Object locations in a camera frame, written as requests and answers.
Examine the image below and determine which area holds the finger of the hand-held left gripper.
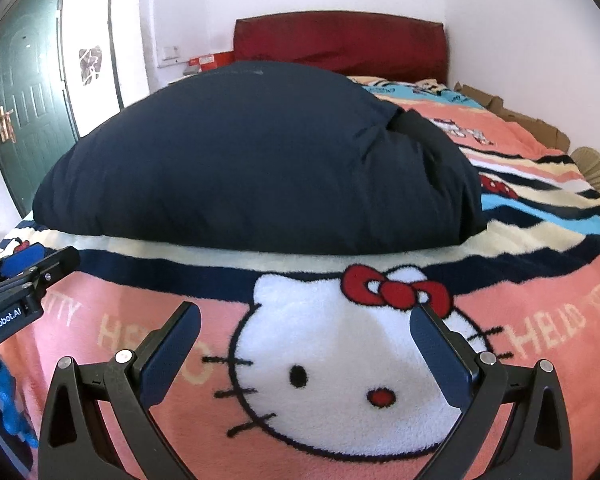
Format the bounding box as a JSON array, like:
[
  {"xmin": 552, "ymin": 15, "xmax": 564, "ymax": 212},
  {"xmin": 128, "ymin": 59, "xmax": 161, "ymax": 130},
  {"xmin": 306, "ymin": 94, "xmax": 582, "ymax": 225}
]
[
  {"xmin": 0, "ymin": 246, "xmax": 81, "ymax": 311},
  {"xmin": 0, "ymin": 242, "xmax": 46, "ymax": 286}
]

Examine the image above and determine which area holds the woven straw fan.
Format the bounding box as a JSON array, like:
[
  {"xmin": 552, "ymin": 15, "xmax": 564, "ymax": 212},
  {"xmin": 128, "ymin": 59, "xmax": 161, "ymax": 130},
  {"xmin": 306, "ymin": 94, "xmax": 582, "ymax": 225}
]
[{"xmin": 570, "ymin": 146, "xmax": 600, "ymax": 206}]

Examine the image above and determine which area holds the brown cardboard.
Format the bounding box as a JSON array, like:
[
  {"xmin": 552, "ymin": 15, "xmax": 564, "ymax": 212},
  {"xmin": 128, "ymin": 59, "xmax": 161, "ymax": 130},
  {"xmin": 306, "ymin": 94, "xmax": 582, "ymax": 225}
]
[{"xmin": 452, "ymin": 82, "xmax": 571, "ymax": 151}]

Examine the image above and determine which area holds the dark navy puffer jacket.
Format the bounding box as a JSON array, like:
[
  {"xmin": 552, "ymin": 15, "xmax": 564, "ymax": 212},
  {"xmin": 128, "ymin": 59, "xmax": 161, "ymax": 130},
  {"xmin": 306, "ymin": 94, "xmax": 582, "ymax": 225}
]
[{"xmin": 31, "ymin": 60, "xmax": 487, "ymax": 256}]

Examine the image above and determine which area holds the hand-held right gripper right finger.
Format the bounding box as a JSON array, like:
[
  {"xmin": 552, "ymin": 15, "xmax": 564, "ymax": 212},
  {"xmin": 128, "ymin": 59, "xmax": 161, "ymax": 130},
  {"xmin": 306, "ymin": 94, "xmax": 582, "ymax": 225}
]
[{"xmin": 409, "ymin": 302, "xmax": 581, "ymax": 480}]

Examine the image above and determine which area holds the paper cutout window sticker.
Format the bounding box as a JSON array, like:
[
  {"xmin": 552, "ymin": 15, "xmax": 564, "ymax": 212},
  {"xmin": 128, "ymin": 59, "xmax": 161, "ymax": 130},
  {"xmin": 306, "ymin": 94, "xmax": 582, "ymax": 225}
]
[{"xmin": 78, "ymin": 47, "xmax": 105, "ymax": 86}]

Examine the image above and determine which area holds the green door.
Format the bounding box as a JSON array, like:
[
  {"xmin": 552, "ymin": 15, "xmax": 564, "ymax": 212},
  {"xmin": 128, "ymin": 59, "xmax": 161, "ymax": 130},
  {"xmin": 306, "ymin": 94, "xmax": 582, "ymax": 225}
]
[{"xmin": 0, "ymin": 0, "xmax": 78, "ymax": 206}]

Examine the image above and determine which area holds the person's left hand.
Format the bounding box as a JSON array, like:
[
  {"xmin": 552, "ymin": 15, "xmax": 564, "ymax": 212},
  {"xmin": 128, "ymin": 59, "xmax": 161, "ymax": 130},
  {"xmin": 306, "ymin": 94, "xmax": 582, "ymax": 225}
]
[{"xmin": 0, "ymin": 355, "xmax": 38, "ymax": 448}]

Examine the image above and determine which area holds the pink cartoon cat blanket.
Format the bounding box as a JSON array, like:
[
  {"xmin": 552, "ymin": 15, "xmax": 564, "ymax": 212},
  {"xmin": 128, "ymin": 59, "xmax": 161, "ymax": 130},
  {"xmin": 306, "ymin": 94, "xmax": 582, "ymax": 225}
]
[{"xmin": 0, "ymin": 74, "xmax": 600, "ymax": 480}]

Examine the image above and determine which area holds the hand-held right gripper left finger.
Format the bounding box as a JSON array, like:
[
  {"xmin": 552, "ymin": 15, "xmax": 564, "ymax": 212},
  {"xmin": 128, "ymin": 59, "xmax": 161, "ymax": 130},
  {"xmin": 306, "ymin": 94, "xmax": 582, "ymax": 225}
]
[{"xmin": 37, "ymin": 301, "xmax": 202, "ymax": 480}]

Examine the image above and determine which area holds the dark red headboard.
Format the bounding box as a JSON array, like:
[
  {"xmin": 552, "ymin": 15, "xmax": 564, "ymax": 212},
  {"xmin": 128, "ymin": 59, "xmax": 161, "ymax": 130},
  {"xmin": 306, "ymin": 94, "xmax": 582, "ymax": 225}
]
[{"xmin": 233, "ymin": 11, "xmax": 448, "ymax": 83}]

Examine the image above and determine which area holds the red box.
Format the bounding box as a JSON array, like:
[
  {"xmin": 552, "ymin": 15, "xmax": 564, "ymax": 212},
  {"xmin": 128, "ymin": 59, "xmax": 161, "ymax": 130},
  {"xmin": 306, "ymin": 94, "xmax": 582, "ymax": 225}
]
[{"xmin": 187, "ymin": 52, "xmax": 234, "ymax": 72}]

